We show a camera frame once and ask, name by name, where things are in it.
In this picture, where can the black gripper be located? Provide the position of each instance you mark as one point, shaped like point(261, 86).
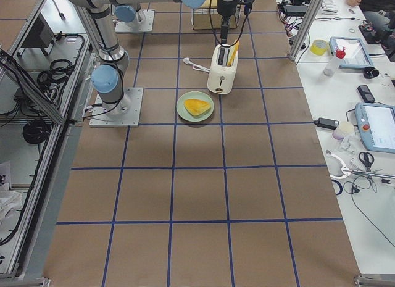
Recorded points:
point(227, 7)

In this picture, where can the white two-slot toaster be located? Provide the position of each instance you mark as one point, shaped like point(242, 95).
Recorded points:
point(221, 77)

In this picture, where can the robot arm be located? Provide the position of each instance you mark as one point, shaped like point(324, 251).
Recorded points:
point(132, 15)
point(96, 18)

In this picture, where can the bread slice in toaster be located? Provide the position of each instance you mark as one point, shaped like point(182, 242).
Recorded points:
point(232, 53)

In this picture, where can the light green plate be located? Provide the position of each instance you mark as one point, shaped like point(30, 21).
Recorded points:
point(183, 113)

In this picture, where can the bread piece on plate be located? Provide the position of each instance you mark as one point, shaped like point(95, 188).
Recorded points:
point(196, 107)

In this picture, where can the yellow tape roll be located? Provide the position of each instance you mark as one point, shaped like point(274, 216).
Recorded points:
point(319, 47)

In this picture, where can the clear bottle red cap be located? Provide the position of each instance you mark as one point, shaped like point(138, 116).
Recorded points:
point(333, 65)

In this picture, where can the blue teach pendant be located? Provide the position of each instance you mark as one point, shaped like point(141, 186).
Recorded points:
point(357, 56)
point(376, 126)

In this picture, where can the black power adapter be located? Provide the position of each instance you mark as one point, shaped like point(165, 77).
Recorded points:
point(326, 123)

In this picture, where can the black scissors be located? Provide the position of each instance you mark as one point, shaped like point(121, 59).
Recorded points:
point(367, 159)

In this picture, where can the wire basket with wooden shelf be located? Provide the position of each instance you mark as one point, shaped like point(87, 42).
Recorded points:
point(206, 16)

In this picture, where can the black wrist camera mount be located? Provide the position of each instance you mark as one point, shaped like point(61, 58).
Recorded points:
point(248, 5)

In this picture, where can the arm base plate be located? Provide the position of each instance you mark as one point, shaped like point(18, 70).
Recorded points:
point(146, 27)
point(127, 113)

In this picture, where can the aluminium frame post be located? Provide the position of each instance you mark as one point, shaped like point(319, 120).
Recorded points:
point(309, 17)

